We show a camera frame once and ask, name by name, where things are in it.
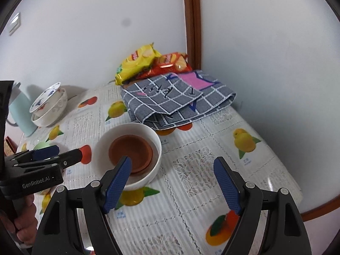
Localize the green square plastic plate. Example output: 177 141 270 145
32 141 54 152

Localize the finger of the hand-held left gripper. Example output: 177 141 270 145
29 146 60 162
40 149 83 171

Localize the yellow snack bag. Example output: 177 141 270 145
115 42 162 86

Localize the red snack bag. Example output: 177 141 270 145
135 53 192 80

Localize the person's left hand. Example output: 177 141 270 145
0 194 38 246

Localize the brown wooden baseboard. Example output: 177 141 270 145
302 199 340 222

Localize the fruit print tablecloth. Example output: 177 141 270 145
16 81 303 255

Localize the blue floral ceramic bowl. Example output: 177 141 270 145
29 82 67 118

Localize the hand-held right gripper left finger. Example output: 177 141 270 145
31 156 132 255

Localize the grey checked folded cloth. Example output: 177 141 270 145
121 70 237 130

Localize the brown patterned box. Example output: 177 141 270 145
5 137 18 156

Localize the brown wooden door frame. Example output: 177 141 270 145
182 0 201 71

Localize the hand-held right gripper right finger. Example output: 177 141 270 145
213 156 312 255

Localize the small brown bowl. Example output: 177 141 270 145
108 135 154 176

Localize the plain white bowl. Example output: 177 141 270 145
94 123 162 192

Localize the white wall switch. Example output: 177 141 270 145
8 13 21 35

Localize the light blue thermos jug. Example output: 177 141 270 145
7 82 38 137

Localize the white patterned ceramic bowl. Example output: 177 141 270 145
31 89 68 127

